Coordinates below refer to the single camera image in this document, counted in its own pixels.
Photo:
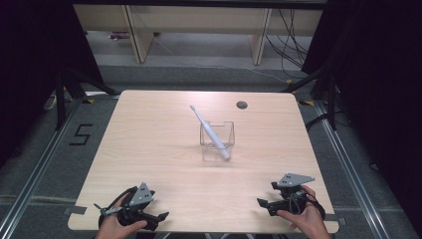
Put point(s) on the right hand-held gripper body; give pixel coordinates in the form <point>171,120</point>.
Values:
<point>292,192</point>

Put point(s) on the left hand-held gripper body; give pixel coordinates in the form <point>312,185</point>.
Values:
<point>141,197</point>

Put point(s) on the clear plastic container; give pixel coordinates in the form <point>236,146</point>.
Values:
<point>229,132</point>

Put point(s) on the white electric toothbrush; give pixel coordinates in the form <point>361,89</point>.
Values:
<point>212,134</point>

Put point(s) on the person's right hand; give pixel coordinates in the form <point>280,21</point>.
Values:
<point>308,222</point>

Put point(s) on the person's left hand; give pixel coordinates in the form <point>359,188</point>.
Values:
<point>114,227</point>

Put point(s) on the black metal stand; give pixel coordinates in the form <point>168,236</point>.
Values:
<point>60,99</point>
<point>331,99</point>

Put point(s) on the dark curtain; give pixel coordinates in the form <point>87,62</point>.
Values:
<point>30,66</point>
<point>381,83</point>

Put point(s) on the small purple object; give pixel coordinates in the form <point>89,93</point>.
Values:
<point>117,36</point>

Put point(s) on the wooden shelf unit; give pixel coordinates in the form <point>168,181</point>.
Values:
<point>199,20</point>

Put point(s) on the aluminium floor rail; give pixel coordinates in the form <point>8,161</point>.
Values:
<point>36,172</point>
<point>351,172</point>

